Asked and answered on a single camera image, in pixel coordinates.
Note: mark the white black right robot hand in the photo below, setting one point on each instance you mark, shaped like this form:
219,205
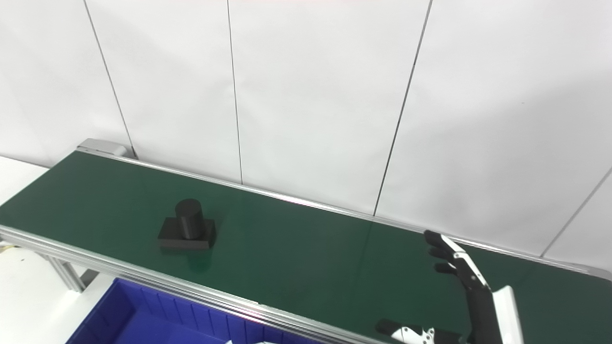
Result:
483,315

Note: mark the black cylinder-on-base part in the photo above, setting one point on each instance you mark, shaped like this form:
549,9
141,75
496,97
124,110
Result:
189,224

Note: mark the green conveyor belt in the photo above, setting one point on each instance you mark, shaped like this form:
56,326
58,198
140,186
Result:
48,246
296,258

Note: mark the blue plastic bin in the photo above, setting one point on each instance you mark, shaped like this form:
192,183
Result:
143,320

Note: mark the aluminium conveyor leg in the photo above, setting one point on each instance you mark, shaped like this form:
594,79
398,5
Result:
67,274

